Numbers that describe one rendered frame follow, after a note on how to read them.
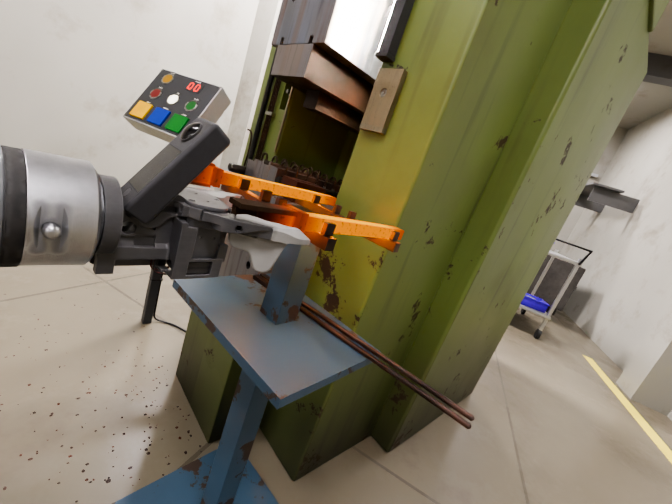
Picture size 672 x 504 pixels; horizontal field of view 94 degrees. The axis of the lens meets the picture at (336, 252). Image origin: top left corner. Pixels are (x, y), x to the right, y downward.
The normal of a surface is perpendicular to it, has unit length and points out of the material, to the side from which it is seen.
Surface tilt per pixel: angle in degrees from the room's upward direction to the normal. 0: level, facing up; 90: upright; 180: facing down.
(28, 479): 0
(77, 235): 92
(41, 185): 54
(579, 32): 90
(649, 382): 90
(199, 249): 90
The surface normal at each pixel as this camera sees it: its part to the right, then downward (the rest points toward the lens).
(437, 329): -0.69, -0.05
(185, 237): 0.70, 0.41
